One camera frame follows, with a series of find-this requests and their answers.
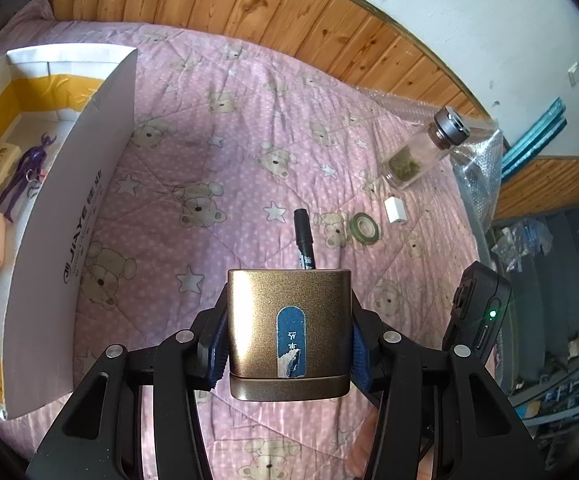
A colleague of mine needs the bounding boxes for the green tape roll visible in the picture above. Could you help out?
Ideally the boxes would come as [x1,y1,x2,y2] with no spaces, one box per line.
[349,212,381,245]

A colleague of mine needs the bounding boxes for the white charger adapter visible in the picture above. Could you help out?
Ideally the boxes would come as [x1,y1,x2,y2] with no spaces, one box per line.
[384,196,408,223]

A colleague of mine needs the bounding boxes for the gold rectangular box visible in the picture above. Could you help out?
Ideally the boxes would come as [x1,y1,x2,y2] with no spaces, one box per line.
[227,270,352,402]

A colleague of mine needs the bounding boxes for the white cardboard box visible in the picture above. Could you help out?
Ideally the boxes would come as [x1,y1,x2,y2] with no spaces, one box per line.
[0,44,138,419]

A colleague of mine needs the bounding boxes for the glass jar with metal lid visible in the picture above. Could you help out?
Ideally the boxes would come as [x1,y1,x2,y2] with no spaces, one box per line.
[382,106,471,190]

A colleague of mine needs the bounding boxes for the purple figurine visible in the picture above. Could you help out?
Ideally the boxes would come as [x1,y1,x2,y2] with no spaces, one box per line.
[0,133,56,222]

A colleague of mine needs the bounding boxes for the black marker pen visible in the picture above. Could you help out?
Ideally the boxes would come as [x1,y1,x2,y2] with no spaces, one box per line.
[294,208,317,270]

